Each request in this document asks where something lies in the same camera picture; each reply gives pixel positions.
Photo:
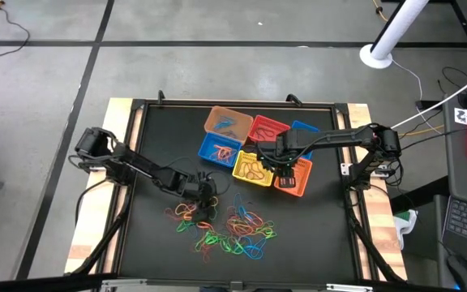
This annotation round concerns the black white marker tag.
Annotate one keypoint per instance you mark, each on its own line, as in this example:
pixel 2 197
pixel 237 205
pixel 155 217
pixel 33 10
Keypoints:
pixel 465 115

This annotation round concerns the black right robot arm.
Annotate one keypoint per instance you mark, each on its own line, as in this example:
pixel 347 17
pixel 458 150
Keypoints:
pixel 339 140

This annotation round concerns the silver bracket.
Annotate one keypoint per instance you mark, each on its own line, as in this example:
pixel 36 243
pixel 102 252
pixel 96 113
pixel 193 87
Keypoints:
pixel 349 288

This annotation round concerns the black metal table frame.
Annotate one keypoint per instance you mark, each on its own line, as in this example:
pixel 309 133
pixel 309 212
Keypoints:
pixel 217 103

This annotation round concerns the yellow plastic basket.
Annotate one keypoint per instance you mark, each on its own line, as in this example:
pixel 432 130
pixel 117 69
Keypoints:
pixel 266 180

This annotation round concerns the black rubber band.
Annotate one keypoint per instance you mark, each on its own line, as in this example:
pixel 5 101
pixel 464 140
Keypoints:
pixel 262 131

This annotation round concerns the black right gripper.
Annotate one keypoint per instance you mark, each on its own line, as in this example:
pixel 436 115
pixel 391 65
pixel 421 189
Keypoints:
pixel 282 162

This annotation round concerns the white tower fan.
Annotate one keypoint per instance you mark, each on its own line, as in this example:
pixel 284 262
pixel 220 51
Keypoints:
pixel 399 24

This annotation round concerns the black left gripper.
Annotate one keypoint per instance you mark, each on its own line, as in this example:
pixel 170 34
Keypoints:
pixel 205 190

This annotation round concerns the blue rubber band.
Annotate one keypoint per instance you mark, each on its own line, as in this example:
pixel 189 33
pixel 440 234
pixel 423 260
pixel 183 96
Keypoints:
pixel 238 203
pixel 247 241
pixel 223 121
pixel 254 255

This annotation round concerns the dark grey desk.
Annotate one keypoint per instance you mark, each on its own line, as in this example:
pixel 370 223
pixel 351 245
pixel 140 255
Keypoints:
pixel 460 174

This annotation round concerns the blue plastic basket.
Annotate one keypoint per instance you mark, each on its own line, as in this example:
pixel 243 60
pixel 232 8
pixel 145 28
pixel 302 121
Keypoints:
pixel 306 126
pixel 207 156

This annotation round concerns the pale orange plastic basket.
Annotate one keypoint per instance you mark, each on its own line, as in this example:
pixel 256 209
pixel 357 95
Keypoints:
pixel 233 113

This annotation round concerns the red plastic basket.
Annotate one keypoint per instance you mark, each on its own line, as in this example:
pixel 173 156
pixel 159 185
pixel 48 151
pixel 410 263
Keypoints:
pixel 276 121

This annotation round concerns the green rubber band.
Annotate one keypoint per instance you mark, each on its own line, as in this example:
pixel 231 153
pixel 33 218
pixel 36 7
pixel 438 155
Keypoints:
pixel 229 245
pixel 181 227
pixel 209 239

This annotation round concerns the black power strip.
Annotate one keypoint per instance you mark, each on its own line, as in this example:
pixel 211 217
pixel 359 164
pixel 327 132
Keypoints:
pixel 428 104

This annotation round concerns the black computer mouse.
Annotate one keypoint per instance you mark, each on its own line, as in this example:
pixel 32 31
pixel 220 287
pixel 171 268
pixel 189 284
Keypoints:
pixel 462 273

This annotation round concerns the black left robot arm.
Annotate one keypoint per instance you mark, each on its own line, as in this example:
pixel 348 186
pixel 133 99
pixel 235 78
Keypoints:
pixel 136 162

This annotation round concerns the wooden table board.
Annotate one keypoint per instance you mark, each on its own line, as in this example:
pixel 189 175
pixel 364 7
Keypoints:
pixel 116 117
pixel 359 115

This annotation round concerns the orange rubber band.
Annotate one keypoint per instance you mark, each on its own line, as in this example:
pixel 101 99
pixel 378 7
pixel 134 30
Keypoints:
pixel 223 151
pixel 217 157
pixel 185 211
pixel 241 225

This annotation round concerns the black camera mount rail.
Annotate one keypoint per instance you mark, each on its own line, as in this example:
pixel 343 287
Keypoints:
pixel 35 284

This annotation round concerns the white green handheld device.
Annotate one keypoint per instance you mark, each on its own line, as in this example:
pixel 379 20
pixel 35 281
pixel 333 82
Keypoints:
pixel 405 223

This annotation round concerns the black clamp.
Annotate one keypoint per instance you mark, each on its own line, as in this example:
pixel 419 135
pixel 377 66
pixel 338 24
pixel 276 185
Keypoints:
pixel 294 99
pixel 160 97

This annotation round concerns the red rubber band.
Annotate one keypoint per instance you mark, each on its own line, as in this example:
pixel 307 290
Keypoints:
pixel 206 256
pixel 254 172
pixel 168 211

